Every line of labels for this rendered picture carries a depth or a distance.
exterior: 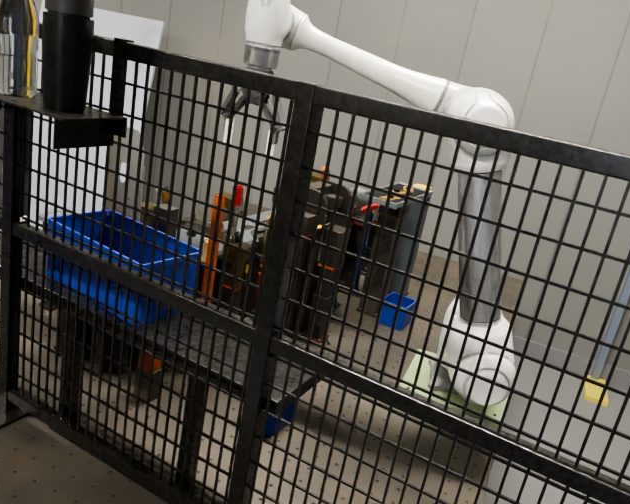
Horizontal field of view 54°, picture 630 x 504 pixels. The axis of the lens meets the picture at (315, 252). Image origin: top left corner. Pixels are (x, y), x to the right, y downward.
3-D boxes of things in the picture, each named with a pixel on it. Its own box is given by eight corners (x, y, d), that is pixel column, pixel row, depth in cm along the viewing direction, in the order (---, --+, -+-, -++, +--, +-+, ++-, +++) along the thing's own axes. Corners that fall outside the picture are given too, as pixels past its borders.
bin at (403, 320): (387, 313, 233) (392, 291, 230) (411, 322, 229) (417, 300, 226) (375, 321, 224) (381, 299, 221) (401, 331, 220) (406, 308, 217)
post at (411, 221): (391, 288, 259) (415, 187, 246) (408, 294, 256) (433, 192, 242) (384, 292, 253) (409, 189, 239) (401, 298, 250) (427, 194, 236)
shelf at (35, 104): (-1, 105, 121) (1, 11, 116) (133, 149, 106) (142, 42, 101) (-78, 105, 109) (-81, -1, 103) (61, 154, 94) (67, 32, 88)
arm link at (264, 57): (258, 43, 161) (254, 66, 162) (237, 39, 153) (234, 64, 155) (287, 49, 157) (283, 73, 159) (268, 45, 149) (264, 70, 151)
